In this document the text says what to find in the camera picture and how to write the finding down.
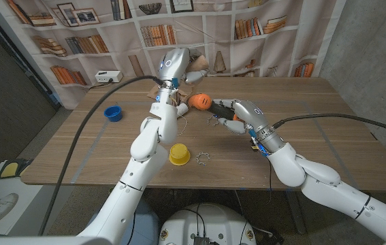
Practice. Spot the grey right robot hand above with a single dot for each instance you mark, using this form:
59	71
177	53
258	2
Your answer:
252	115

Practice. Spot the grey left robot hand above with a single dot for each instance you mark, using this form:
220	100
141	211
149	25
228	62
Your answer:
174	64

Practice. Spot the orange black electric screwdriver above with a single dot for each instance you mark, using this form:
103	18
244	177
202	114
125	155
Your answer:
199	101

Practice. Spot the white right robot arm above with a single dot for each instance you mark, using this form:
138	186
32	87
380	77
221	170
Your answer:
315	180

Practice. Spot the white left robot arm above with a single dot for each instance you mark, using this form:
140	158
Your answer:
145	163

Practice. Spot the white power adapter box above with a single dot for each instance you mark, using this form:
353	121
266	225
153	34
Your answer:
108	76

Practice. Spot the printed bookshelf backdrop cloth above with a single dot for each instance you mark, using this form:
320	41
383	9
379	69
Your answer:
247	44

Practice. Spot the blue plastic cup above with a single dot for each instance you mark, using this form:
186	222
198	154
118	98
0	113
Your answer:
113	113

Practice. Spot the yellow plastic cup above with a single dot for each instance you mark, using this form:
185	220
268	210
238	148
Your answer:
179	154

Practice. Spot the grey table leg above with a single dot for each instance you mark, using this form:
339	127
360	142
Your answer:
296	214

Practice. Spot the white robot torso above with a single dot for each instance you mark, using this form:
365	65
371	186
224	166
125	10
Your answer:
213	221

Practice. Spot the yellow black pad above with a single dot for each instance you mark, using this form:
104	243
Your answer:
10	169

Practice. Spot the white platform board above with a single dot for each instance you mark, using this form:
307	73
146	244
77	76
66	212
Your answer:
26	204

